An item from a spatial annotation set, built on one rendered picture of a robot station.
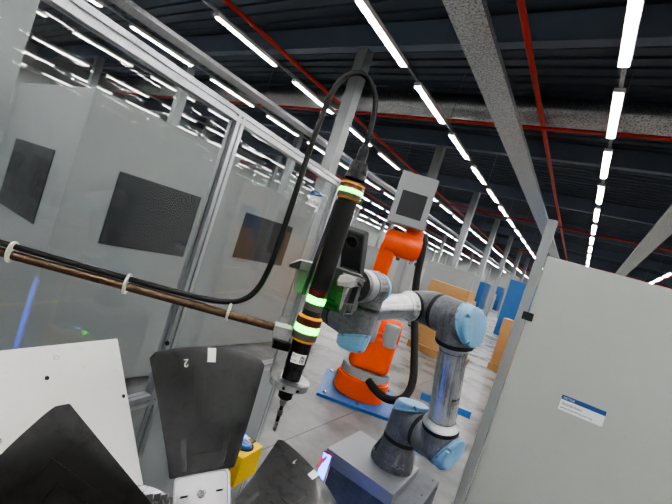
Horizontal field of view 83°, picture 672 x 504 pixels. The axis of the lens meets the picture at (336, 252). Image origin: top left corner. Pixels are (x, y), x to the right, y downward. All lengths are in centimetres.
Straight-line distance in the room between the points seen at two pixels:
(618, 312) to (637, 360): 24
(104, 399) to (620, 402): 224
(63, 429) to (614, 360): 230
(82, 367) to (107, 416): 11
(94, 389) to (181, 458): 26
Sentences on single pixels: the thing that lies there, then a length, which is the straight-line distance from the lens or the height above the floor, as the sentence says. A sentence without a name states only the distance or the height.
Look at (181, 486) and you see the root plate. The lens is 78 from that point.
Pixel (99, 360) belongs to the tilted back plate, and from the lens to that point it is 96.
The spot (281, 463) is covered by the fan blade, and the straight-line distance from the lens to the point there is 99.
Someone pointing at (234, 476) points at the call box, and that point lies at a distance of 125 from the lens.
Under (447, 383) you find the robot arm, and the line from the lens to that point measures 125.
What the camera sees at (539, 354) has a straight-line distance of 240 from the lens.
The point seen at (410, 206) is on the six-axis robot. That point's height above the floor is 238.
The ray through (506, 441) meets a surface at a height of 96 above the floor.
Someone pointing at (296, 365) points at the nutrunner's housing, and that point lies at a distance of 68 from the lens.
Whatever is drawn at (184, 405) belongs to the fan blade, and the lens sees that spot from 80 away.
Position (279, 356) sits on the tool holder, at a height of 150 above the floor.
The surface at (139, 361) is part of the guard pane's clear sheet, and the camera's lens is 148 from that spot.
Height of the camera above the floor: 172
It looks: 1 degrees down
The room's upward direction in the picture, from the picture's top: 18 degrees clockwise
